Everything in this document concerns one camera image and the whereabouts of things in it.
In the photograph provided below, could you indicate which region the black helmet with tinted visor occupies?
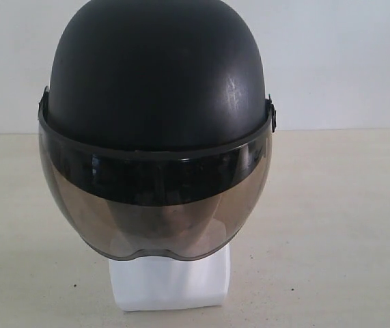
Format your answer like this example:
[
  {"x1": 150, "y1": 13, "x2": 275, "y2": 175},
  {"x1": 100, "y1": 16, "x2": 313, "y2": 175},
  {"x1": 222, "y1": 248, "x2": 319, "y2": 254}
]
[{"x1": 38, "y1": 1, "x2": 276, "y2": 261}]

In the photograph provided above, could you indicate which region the white mannequin head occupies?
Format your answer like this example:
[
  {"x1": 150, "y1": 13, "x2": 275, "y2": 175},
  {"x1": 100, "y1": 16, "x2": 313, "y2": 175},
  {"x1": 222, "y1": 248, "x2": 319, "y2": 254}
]
[{"x1": 109, "y1": 245, "x2": 231, "y2": 312}]

